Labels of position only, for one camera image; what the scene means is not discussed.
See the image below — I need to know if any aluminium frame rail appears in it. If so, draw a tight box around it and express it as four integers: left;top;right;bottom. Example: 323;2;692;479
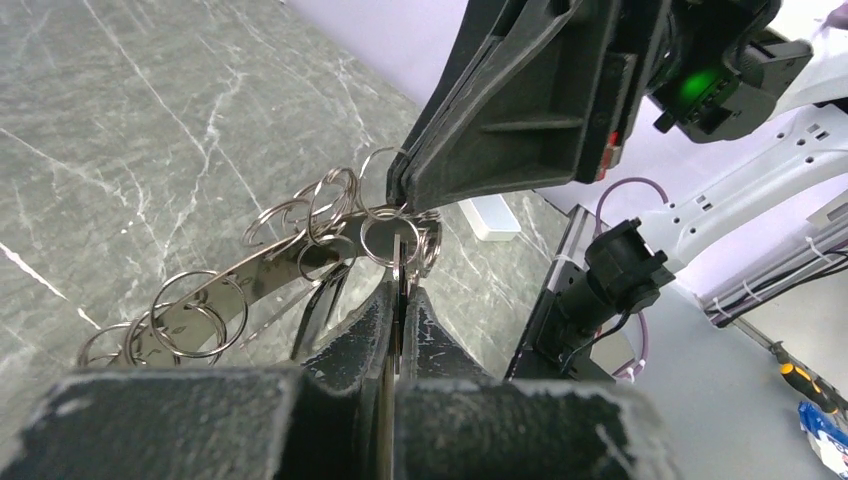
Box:
702;193;847;328

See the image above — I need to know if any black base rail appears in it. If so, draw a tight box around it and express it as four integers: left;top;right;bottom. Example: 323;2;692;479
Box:
506;205;677;382

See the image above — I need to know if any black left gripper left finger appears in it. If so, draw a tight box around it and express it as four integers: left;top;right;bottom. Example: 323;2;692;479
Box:
1;282;395;479

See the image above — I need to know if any key with black white tag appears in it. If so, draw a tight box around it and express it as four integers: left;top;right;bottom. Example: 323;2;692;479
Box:
290;262;351;363

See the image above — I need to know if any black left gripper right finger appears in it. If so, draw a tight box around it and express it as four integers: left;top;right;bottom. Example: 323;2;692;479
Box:
394;289;683;479

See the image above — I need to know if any yellow black screwdriver outside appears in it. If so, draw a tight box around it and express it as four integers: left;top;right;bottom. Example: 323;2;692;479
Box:
768;341;847;418

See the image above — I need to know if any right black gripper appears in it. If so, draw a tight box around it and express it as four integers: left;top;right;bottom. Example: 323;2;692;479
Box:
386;1;671;212

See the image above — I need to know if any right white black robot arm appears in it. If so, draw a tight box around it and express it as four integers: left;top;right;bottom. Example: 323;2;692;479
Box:
386;1;847;213

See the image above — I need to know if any blue white package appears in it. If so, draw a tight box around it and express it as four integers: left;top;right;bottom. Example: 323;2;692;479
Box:
797;401;847;479

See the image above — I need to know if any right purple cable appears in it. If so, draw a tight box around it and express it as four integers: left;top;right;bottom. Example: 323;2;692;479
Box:
594;177;670;384

